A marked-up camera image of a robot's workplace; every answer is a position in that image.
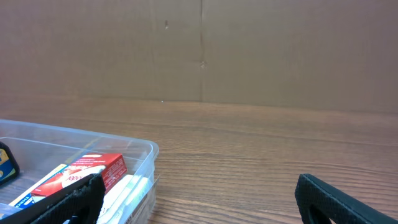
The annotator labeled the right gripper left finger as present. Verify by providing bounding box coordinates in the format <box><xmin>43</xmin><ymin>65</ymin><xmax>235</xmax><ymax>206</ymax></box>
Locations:
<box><xmin>1</xmin><ymin>174</ymin><xmax>106</xmax><ymax>224</ymax></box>

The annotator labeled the clear plastic container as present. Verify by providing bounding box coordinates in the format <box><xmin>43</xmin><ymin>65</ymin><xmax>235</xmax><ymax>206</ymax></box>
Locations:
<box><xmin>1</xmin><ymin>120</ymin><xmax>159</xmax><ymax>223</ymax></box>

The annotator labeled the black bottle white cap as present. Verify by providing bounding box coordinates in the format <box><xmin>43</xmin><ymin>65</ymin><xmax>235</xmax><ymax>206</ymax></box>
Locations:
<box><xmin>1</xmin><ymin>142</ymin><xmax>20</xmax><ymax>185</ymax></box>

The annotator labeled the red white small box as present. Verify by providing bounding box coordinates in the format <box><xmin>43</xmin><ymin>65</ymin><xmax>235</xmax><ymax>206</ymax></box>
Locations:
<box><xmin>30</xmin><ymin>153</ymin><xmax>127</xmax><ymax>202</ymax></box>

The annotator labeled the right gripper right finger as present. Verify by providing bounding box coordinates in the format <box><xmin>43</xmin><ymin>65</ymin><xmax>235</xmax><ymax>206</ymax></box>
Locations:
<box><xmin>295</xmin><ymin>174</ymin><xmax>397</xmax><ymax>224</ymax></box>

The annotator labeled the blue yellow VapoDrops box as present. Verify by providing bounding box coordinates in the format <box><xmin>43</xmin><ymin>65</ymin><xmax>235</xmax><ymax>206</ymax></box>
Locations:
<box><xmin>9</xmin><ymin>164</ymin><xmax>67</xmax><ymax>208</ymax></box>

